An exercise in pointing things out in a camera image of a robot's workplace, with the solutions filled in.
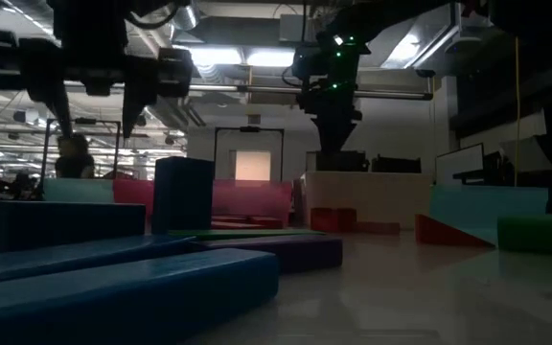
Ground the small teal plastic bin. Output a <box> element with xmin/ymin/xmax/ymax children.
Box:
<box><xmin>42</xmin><ymin>177</ymin><xmax>116</xmax><ymax>203</ymax></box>

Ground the purple flat block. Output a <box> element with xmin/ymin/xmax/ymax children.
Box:
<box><xmin>190</xmin><ymin>233</ymin><xmax>344</xmax><ymax>274</ymax></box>

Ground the large teal plastic bin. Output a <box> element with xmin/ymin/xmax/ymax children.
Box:
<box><xmin>428</xmin><ymin>184</ymin><xmax>550</xmax><ymax>245</ymax></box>

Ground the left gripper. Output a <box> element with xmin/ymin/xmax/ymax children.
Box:
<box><xmin>0</xmin><ymin>0</ymin><xmax>195</xmax><ymax>140</ymax></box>

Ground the green block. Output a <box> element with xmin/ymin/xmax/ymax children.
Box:
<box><xmin>496</xmin><ymin>213</ymin><xmax>552</xmax><ymax>255</ymax></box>
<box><xmin>168</xmin><ymin>228</ymin><xmax>326</xmax><ymax>242</ymax></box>

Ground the red arch block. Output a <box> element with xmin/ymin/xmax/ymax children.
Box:
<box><xmin>310</xmin><ymin>206</ymin><xmax>358</xmax><ymax>235</ymax></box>

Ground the black monitor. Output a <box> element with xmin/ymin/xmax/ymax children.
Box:
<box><xmin>370</xmin><ymin>154</ymin><xmax>423</xmax><ymax>173</ymax></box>
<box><xmin>306</xmin><ymin>149</ymin><xmax>369</xmax><ymax>173</ymax></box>

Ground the grey ceiling box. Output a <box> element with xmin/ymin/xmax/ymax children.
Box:
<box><xmin>278</xmin><ymin>12</ymin><xmax>306</xmax><ymax>43</ymax></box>

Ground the white plastic bin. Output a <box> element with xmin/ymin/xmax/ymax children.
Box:
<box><xmin>304</xmin><ymin>170</ymin><xmax>434</xmax><ymax>231</ymax></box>

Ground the blue cube block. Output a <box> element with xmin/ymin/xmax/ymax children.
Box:
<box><xmin>152</xmin><ymin>156</ymin><xmax>216</xmax><ymax>233</ymax></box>

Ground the black metal frame stand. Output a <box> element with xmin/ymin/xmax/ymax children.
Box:
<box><xmin>212</xmin><ymin>125</ymin><xmax>287</xmax><ymax>182</ymax></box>
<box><xmin>40</xmin><ymin>117</ymin><xmax>123</xmax><ymax>198</ymax></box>

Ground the white glossy table mat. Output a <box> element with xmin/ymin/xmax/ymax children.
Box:
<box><xmin>174</xmin><ymin>228</ymin><xmax>552</xmax><ymax>345</ymax></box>

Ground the large pink plastic bin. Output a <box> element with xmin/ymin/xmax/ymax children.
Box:
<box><xmin>211</xmin><ymin>179</ymin><xmax>295</xmax><ymax>226</ymax></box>

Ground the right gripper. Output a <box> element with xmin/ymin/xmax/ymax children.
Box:
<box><xmin>290</xmin><ymin>28</ymin><xmax>371</xmax><ymax>155</ymax></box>

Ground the person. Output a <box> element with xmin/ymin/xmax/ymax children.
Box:
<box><xmin>54</xmin><ymin>133</ymin><xmax>97</xmax><ymax>180</ymax></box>

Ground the white ceiling unit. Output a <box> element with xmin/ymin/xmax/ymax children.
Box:
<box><xmin>456</xmin><ymin>0</ymin><xmax>493</xmax><ymax>29</ymax></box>

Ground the small pink plastic bin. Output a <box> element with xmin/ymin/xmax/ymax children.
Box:
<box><xmin>112</xmin><ymin>178</ymin><xmax>156</xmax><ymax>226</ymax></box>

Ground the white board panel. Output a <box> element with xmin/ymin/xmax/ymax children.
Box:
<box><xmin>434</xmin><ymin>142</ymin><xmax>487</xmax><ymax>186</ymax></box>

